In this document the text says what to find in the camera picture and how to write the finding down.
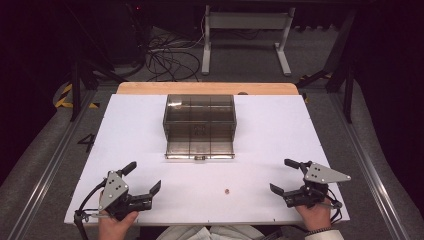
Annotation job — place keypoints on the black metal stand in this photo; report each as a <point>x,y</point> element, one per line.
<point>76,93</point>
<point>348,96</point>

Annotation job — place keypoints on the grey metal floor rail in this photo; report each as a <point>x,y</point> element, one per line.
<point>50,170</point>
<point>366,166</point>

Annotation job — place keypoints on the black equipment case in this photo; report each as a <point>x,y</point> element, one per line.
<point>126,33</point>

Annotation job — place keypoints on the person's left hand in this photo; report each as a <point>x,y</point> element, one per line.
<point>115,228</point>

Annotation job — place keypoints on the transparent brown drawer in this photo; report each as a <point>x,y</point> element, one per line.
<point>200,146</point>

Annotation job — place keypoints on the transparent brown drawer box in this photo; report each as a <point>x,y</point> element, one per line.
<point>200,111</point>

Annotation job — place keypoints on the white metal desk frame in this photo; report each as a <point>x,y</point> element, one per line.
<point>248,20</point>

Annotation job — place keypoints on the person's right hand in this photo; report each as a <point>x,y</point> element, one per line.
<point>315,216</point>

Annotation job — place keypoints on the person's light clothing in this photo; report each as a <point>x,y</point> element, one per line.
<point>216,233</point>

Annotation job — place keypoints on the yellow black hazard tape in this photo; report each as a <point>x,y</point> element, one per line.
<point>63,98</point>

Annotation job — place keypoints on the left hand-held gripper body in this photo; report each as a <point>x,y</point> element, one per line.
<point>113,190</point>

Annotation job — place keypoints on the person's white sleeve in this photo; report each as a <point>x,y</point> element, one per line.
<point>326,236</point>

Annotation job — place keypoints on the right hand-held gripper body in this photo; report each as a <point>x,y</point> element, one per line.
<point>321,175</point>

